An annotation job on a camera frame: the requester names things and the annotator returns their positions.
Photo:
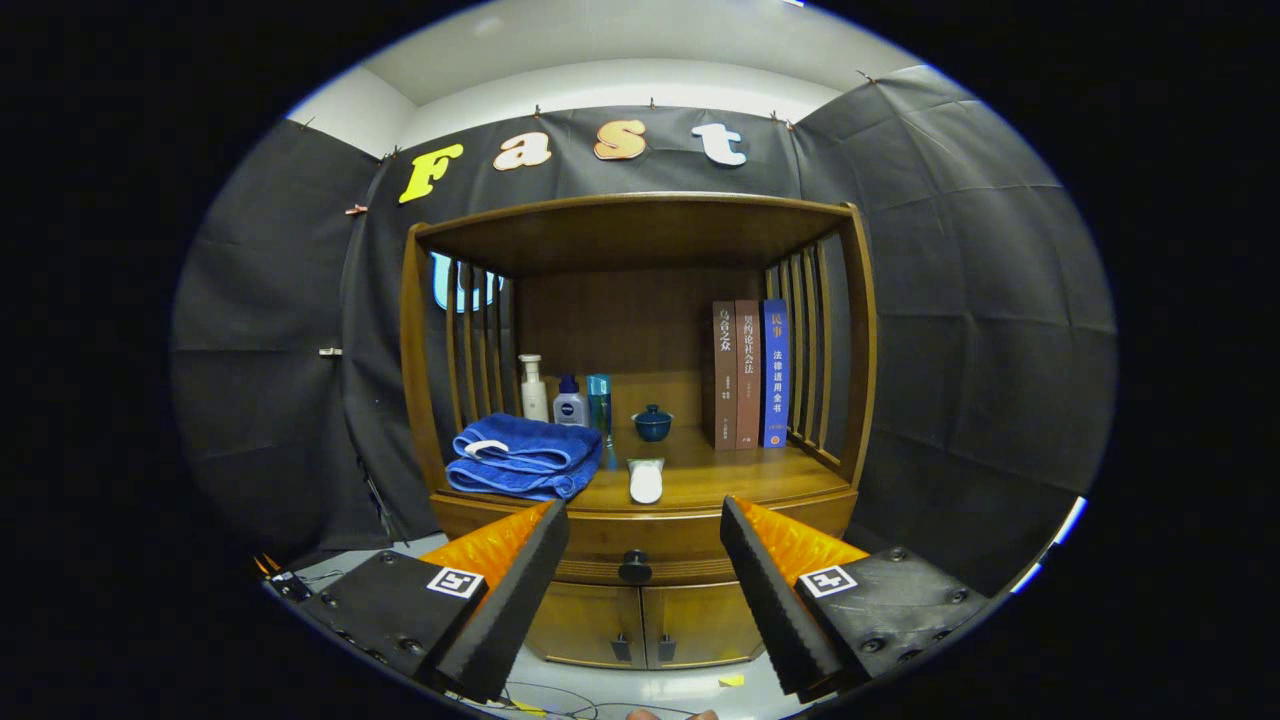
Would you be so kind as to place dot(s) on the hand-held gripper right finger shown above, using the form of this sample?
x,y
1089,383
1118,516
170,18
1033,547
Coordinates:
x,y
770,600

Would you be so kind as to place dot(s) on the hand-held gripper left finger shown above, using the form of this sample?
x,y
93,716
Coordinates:
x,y
510,610

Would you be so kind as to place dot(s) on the wooden drawer with black knob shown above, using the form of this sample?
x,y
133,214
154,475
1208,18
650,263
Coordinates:
x,y
600,565

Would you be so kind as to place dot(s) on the white and green tube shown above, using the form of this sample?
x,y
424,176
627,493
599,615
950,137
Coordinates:
x,y
646,485

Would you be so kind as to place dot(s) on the wooden cabinet door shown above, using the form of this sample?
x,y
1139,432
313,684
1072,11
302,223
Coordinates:
x,y
590,625
700,620

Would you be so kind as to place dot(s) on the wooden countertop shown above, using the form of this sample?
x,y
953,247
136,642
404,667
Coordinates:
x,y
720,475

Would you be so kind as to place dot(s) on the wooden cabinet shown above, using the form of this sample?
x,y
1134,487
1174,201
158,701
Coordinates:
x,y
630,235

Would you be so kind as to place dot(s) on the yellow and black striped tape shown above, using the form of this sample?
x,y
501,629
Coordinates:
x,y
528,708

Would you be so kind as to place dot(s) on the folded blue towel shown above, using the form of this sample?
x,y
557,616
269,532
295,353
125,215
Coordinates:
x,y
520,445

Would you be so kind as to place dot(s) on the blue lidded teacup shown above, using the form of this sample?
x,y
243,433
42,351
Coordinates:
x,y
652,427

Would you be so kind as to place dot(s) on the white bottle with blue cap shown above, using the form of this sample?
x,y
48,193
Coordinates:
x,y
570,408

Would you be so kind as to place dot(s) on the reddish brown book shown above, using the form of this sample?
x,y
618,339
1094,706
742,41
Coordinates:
x,y
748,390

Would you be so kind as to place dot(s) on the white pump bottle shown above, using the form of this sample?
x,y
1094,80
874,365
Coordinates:
x,y
534,400

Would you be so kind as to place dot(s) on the blue book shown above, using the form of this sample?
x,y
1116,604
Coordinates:
x,y
775,380

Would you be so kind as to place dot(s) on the dark brown book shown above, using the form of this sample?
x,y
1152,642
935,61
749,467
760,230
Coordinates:
x,y
725,380

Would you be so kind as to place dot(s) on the dark floor device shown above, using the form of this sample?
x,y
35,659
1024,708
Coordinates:
x,y
285,582

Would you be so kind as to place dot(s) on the clear teal bottle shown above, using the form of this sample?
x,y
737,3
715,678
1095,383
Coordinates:
x,y
599,400

